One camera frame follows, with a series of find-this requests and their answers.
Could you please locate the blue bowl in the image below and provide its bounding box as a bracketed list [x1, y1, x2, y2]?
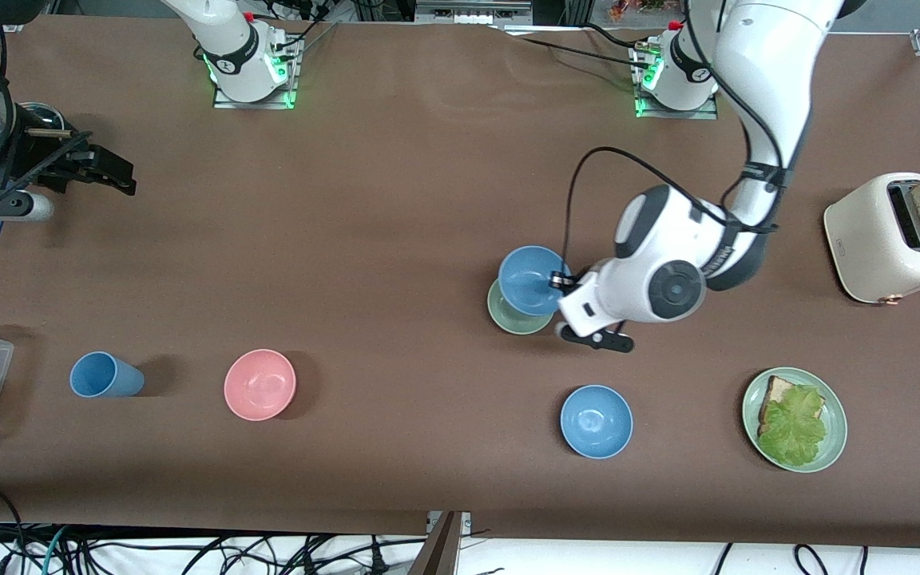
[561, 385, 634, 460]
[498, 245, 573, 316]

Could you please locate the light green bowl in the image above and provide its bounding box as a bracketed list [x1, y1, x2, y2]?
[486, 277, 557, 335]

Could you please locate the pink bowl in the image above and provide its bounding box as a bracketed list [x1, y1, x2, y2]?
[224, 349, 297, 422]

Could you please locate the glass lid with blue knob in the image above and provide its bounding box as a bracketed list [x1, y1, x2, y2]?
[17, 102, 68, 133]

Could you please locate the brown table cover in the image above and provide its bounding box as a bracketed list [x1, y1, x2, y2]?
[0, 14, 920, 552]

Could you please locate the blue plastic cup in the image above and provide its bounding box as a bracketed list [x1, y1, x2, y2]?
[69, 351, 145, 399]

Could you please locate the bread slice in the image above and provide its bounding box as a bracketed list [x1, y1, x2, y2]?
[758, 375, 798, 436]

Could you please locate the green lettuce leaf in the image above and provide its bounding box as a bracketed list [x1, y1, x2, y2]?
[757, 385, 828, 468]

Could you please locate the grey metal box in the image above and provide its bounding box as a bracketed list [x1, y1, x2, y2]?
[414, 0, 534, 25]

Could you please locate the light green plate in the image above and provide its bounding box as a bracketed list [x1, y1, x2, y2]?
[742, 367, 848, 474]

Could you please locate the cream white toaster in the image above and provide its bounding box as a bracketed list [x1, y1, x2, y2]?
[823, 172, 920, 305]

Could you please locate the dark table leg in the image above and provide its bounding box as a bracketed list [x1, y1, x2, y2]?
[408, 511, 465, 575]

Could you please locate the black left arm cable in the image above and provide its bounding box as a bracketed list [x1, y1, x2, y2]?
[564, 146, 787, 280]

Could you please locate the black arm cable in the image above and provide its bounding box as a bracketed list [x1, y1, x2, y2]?
[564, 146, 787, 280]
[0, 20, 93, 200]

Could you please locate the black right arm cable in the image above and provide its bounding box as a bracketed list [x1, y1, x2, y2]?
[0, 20, 93, 200]

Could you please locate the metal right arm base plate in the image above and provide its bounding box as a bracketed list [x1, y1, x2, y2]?
[212, 32, 298, 110]

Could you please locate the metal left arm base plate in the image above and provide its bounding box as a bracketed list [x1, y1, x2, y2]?
[634, 40, 720, 121]

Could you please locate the teal cable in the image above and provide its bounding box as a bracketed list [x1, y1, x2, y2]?
[41, 525, 71, 575]

